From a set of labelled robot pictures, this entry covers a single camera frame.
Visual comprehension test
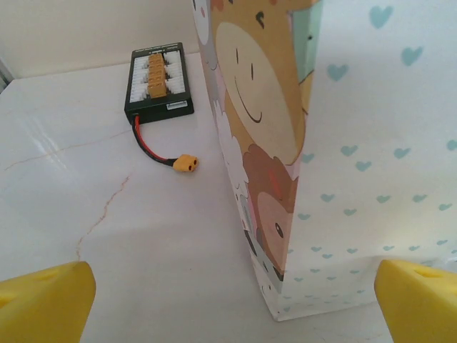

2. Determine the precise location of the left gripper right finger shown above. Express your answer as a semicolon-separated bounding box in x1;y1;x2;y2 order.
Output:
373;259;457;343

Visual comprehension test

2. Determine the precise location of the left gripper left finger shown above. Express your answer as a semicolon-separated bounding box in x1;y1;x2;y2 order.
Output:
0;260;97;343

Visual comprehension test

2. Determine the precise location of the cartoon animal paper gift bag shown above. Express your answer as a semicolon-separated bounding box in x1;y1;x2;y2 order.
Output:
191;0;457;322

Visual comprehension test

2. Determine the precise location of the small black orange card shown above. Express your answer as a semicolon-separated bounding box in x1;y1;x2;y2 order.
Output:
124;41;196;125

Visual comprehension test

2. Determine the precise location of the red-black cable with yellow plug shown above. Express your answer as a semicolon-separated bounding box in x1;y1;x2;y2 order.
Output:
130;112;201;177

